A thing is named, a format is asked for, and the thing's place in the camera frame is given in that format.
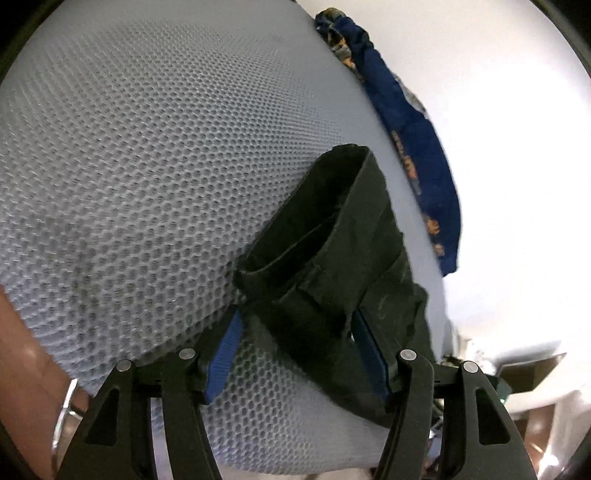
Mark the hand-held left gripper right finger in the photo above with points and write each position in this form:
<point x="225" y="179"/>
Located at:
<point x="369" y="355"/>

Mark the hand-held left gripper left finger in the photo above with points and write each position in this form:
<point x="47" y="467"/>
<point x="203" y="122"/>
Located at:
<point x="225" y="353"/>

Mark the black pants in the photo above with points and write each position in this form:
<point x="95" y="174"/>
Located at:
<point x="337" y="240"/>

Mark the cardboard box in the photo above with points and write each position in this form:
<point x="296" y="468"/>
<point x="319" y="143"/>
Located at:
<point x="531" y="374"/>

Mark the chrome metal bar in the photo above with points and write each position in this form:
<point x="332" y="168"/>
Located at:
<point x="64" y="410"/>

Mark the grey mesh mattress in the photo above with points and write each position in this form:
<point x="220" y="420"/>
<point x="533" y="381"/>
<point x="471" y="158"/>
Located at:
<point x="138" y="161"/>

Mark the blue printed blanket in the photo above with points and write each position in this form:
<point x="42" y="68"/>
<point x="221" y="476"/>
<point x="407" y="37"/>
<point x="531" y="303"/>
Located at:
<point x="406" y="138"/>

